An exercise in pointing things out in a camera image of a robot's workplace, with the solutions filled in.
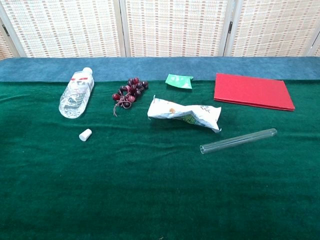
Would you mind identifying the woven bamboo folding screen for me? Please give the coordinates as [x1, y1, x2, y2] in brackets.
[0, 0, 320, 60]

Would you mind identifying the white stopper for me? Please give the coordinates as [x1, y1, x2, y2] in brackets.
[78, 128, 93, 143]

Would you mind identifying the small green snack packet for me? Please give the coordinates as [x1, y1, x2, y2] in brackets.
[164, 73, 195, 91]

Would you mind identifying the clear plastic water bottle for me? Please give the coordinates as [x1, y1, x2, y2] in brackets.
[58, 67, 96, 120]

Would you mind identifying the blue table cloth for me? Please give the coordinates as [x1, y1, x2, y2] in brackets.
[0, 56, 320, 83]

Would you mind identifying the red book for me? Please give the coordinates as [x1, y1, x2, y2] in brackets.
[213, 72, 296, 112]

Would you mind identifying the dark green velvet cloth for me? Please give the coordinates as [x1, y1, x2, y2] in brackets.
[0, 79, 320, 240]

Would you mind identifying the transparent glass test tube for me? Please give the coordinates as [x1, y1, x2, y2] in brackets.
[199, 128, 278, 155]

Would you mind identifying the crumpled white snack bag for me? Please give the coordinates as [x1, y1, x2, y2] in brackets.
[146, 94, 223, 134]

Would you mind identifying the dark red grape bunch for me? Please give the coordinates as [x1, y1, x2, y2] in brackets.
[111, 77, 149, 117]

